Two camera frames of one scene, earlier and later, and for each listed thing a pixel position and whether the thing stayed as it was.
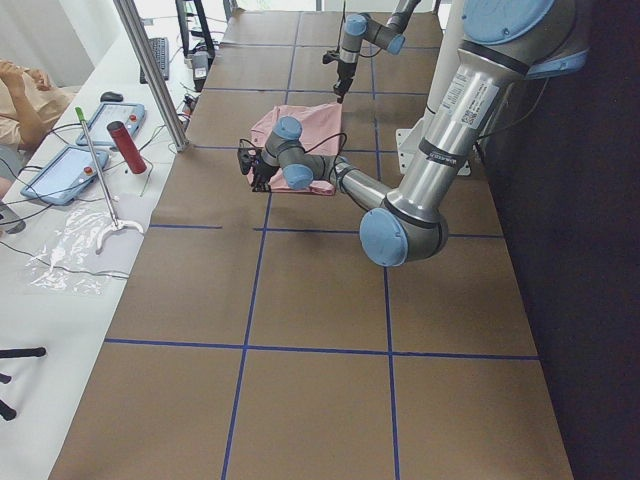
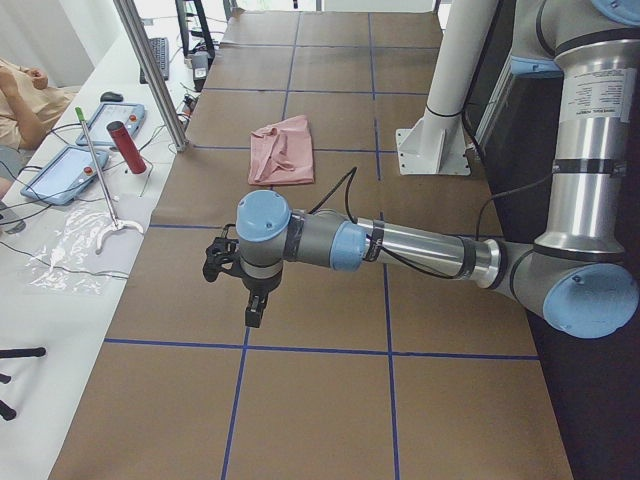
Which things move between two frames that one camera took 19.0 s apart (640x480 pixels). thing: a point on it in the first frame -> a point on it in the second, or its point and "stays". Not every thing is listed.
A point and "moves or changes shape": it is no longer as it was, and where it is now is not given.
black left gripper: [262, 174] -> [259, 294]
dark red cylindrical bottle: [127, 147] stays
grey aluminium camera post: [155, 72] stays
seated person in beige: [30, 107] stays
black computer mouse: [111, 97] stays
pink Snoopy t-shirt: [322, 133] moves or changes shape
